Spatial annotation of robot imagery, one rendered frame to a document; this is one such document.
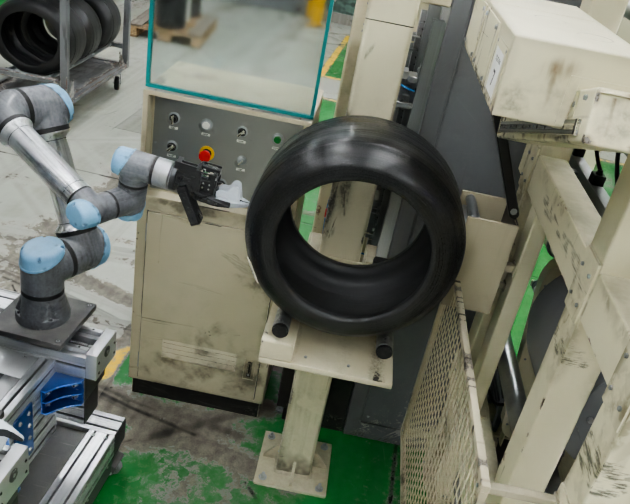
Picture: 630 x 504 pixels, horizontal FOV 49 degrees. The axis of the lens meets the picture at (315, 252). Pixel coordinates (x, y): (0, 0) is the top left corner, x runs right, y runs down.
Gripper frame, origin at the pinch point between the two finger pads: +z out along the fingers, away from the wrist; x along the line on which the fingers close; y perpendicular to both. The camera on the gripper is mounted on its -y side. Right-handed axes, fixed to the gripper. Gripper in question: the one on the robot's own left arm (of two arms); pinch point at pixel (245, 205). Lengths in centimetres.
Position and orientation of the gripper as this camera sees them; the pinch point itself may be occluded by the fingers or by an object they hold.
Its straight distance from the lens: 181.6
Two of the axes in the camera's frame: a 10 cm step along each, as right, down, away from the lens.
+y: 2.7, -8.4, -4.7
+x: 1.1, -4.6, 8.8
